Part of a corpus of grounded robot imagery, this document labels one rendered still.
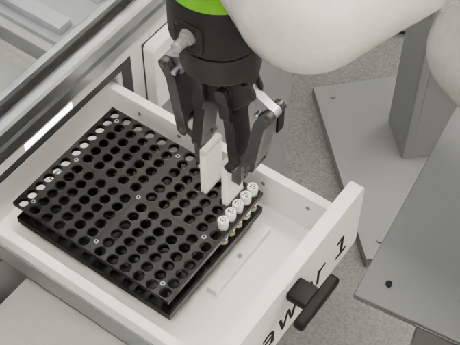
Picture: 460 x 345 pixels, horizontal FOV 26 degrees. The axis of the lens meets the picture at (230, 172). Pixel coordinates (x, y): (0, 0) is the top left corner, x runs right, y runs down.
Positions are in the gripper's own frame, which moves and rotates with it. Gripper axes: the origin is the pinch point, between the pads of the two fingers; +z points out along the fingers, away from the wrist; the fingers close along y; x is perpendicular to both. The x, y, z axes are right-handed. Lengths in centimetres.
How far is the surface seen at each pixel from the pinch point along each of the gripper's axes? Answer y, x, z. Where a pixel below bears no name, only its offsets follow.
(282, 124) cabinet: -22, 49, 55
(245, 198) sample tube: 0.4, 3.9, 8.9
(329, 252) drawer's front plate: 10.9, 5.4, 12.4
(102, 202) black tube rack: -14.4, -3.9, 13.1
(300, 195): 4.6, 9.0, 10.8
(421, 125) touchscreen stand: -10, 88, 85
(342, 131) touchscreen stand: -28, 86, 97
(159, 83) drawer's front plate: -21.1, 15.4, 13.8
